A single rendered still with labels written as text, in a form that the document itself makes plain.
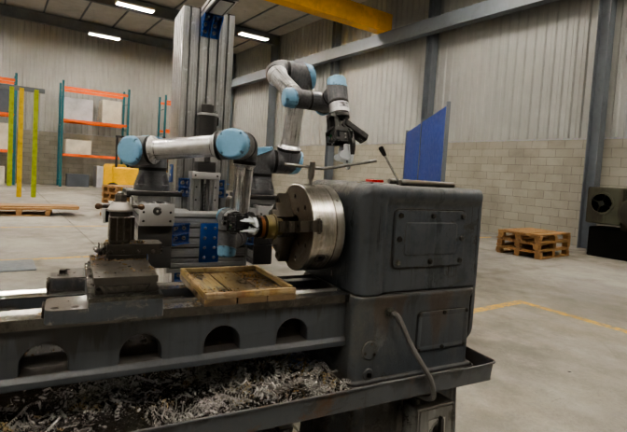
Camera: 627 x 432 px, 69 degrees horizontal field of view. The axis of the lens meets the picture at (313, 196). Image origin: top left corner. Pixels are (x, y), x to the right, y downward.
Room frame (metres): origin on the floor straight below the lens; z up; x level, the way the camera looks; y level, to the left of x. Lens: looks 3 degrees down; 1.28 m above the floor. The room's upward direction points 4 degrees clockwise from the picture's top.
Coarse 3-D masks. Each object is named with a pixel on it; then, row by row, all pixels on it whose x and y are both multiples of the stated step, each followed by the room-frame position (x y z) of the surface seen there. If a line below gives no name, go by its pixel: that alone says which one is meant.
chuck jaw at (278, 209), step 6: (276, 198) 1.72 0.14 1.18; (282, 198) 1.70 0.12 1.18; (288, 198) 1.71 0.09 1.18; (276, 204) 1.67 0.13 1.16; (282, 204) 1.68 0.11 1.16; (288, 204) 1.70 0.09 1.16; (276, 210) 1.66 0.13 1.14; (282, 210) 1.67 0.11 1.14; (288, 210) 1.68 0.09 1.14; (282, 216) 1.65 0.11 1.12; (288, 216) 1.66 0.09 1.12; (294, 216) 1.68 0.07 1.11
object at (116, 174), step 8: (120, 136) 15.86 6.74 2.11; (104, 168) 15.85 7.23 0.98; (112, 168) 15.85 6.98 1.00; (120, 168) 15.83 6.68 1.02; (128, 168) 15.84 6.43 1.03; (136, 168) 15.99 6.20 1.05; (104, 176) 15.84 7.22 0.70; (112, 176) 15.86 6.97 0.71; (120, 176) 15.83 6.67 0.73; (128, 176) 15.82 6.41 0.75; (104, 184) 15.84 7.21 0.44; (112, 184) 15.79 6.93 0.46; (120, 184) 15.83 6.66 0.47; (128, 184) 15.82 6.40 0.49
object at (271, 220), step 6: (258, 216) 1.59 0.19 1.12; (264, 216) 1.61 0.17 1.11; (270, 216) 1.60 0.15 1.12; (276, 216) 1.61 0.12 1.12; (258, 222) 1.63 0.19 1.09; (264, 222) 1.58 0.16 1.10; (270, 222) 1.58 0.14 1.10; (276, 222) 1.59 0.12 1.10; (264, 228) 1.57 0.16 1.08; (270, 228) 1.58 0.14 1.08; (276, 228) 1.59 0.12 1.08; (258, 234) 1.58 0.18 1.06; (264, 234) 1.58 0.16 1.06; (270, 234) 1.59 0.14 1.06; (276, 234) 1.59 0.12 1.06
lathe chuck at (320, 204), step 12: (288, 192) 1.72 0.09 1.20; (300, 192) 1.63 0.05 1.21; (312, 192) 1.60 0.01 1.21; (324, 192) 1.63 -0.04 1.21; (300, 204) 1.63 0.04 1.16; (312, 204) 1.56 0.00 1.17; (324, 204) 1.58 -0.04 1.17; (300, 216) 1.62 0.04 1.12; (312, 216) 1.55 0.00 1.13; (324, 216) 1.56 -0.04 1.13; (336, 216) 1.58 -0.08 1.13; (324, 228) 1.55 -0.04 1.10; (336, 228) 1.57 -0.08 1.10; (300, 240) 1.61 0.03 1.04; (312, 240) 1.54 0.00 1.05; (324, 240) 1.55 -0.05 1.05; (300, 252) 1.61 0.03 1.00; (312, 252) 1.54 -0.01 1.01; (324, 252) 1.57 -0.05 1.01; (288, 264) 1.69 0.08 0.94; (300, 264) 1.60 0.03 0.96; (312, 264) 1.59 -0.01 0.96; (324, 264) 1.62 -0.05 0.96
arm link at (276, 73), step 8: (272, 64) 2.06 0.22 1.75; (280, 64) 2.07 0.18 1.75; (272, 72) 2.03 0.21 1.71; (280, 72) 1.99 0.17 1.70; (272, 80) 2.01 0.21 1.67; (280, 80) 1.92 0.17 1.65; (288, 80) 1.89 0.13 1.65; (280, 88) 1.90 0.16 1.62; (288, 88) 1.78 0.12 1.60; (296, 88) 1.81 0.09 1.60; (288, 96) 1.76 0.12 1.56; (296, 96) 1.77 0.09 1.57; (304, 96) 1.78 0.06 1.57; (312, 96) 1.80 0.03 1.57; (288, 104) 1.78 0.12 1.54; (296, 104) 1.78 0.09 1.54; (304, 104) 1.79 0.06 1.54; (312, 104) 1.80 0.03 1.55
